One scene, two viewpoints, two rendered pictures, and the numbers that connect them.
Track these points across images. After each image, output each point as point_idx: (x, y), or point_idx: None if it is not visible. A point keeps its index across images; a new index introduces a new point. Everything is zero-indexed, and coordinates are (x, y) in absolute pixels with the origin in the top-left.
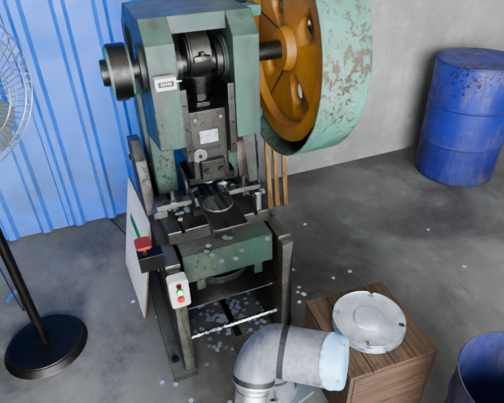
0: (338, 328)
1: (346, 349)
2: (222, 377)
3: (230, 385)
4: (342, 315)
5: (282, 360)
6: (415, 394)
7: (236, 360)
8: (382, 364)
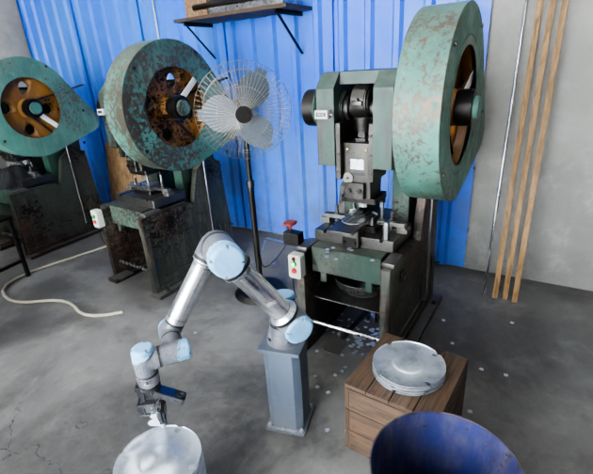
0: (376, 353)
1: (227, 250)
2: (315, 363)
3: (315, 370)
4: (392, 349)
5: (203, 242)
6: None
7: None
8: (378, 394)
